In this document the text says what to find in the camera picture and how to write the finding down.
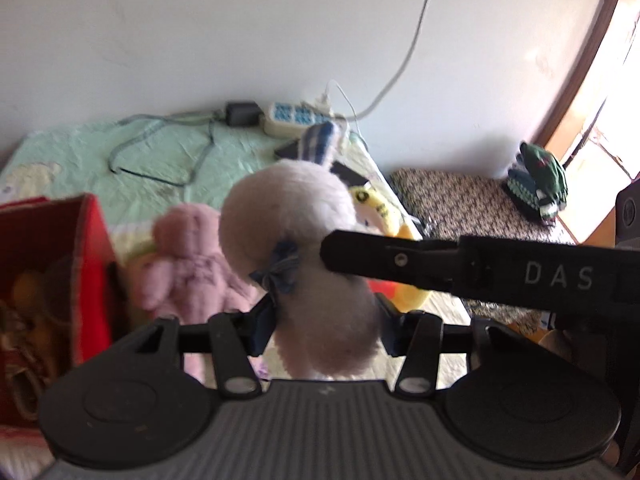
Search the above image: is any yellow tiger plush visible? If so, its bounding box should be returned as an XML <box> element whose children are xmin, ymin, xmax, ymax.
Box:
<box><xmin>331</xmin><ymin>162</ymin><xmax>430</xmax><ymax>312</ymax></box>

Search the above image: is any white plush bunny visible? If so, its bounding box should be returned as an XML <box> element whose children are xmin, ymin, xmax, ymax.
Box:
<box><xmin>219</xmin><ymin>120</ymin><xmax>380</xmax><ymax>379</ymax></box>

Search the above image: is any patterned stool cushion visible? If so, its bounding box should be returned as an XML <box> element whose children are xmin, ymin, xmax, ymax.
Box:
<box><xmin>388</xmin><ymin>167</ymin><xmax>576</xmax><ymax>331</ymax></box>

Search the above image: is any pink plush bear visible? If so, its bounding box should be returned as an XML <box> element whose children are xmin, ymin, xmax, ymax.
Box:
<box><xmin>130</xmin><ymin>202</ymin><xmax>262</xmax><ymax>386</ymax></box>

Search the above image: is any green folded clothing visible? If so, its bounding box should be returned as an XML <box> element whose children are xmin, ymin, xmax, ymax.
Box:
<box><xmin>502</xmin><ymin>142</ymin><xmax>568</xmax><ymax>226</ymax></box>

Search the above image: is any red cardboard box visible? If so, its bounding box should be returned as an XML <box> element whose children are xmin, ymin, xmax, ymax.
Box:
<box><xmin>1</xmin><ymin>194</ymin><xmax>129</xmax><ymax>428</ymax></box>

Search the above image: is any white charger plug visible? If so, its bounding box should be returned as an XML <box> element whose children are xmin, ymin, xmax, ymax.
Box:
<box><xmin>314</xmin><ymin>81</ymin><xmax>332</xmax><ymax>114</ymax></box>

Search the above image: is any green bed sheet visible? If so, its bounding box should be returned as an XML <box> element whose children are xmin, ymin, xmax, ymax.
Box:
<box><xmin>0</xmin><ymin>118</ymin><xmax>474</xmax><ymax>480</ymax></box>

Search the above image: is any white power strip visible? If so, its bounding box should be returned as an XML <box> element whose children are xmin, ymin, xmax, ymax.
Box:
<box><xmin>260</xmin><ymin>102</ymin><xmax>343</xmax><ymax>140</ymax></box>

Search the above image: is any black power adapter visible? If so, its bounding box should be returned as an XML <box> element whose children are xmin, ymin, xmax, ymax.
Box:
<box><xmin>224</xmin><ymin>101</ymin><xmax>262</xmax><ymax>128</ymax></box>

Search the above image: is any grey wall cable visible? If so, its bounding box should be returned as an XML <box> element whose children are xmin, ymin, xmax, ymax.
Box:
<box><xmin>344</xmin><ymin>0</ymin><xmax>446</xmax><ymax>123</ymax></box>

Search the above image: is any black adapter cable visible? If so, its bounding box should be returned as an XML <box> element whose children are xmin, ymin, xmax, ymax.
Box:
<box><xmin>107</xmin><ymin>109</ymin><xmax>228</xmax><ymax>189</ymax></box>

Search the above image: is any wooden door frame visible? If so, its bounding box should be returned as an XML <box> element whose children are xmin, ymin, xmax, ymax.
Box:
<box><xmin>533</xmin><ymin>0</ymin><xmax>618</xmax><ymax>145</ymax></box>

